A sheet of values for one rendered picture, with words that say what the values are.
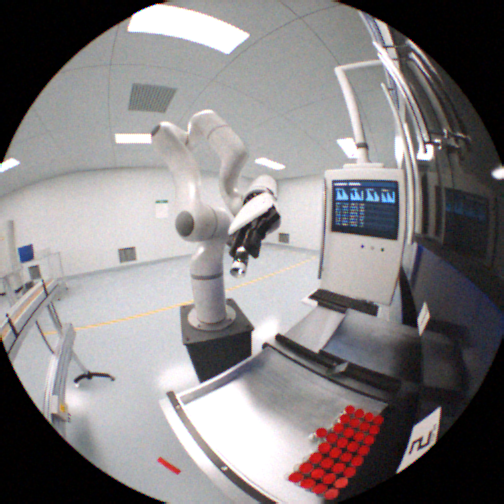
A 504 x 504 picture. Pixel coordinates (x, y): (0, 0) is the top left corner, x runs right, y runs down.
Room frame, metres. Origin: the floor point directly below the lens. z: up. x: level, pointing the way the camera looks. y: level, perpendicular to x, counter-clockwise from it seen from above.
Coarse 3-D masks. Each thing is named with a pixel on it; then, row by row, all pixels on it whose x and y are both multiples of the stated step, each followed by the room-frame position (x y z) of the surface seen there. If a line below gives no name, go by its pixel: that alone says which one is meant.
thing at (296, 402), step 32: (224, 384) 0.20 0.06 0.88; (256, 384) 0.20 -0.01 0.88; (288, 384) 0.20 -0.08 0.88; (320, 384) 0.17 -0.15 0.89; (192, 416) 0.10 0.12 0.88; (224, 416) 0.11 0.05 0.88; (256, 416) 0.12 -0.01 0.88; (288, 416) 0.11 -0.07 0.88; (320, 416) 0.10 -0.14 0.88; (224, 448) 0.04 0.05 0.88; (256, 448) 0.04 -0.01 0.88; (288, 448) 0.04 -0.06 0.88; (256, 480) -0.03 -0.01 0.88
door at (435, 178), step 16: (416, 80) 0.14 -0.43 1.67; (416, 96) 0.20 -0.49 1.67; (432, 112) 0.14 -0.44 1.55; (432, 128) 0.18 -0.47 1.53; (416, 144) 0.38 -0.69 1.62; (416, 160) 0.43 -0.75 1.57; (432, 160) 0.24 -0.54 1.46; (448, 160) 0.14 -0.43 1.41; (432, 176) 0.26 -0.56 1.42; (448, 176) 0.15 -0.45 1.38; (432, 192) 0.27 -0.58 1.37; (448, 192) 0.16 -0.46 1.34; (432, 208) 0.28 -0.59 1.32; (448, 208) 0.17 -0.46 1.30; (432, 224) 0.28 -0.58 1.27; (448, 224) 0.16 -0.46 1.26; (432, 240) 0.26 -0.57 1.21; (448, 240) 0.16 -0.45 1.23
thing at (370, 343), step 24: (360, 312) 0.41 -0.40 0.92; (336, 336) 0.34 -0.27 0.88; (360, 336) 0.32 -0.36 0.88; (384, 336) 0.28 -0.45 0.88; (408, 336) 0.23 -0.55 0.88; (336, 360) 0.23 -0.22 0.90; (360, 360) 0.22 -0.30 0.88; (384, 360) 0.19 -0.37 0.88; (408, 360) 0.14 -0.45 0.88; (408, 384) 0.07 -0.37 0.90
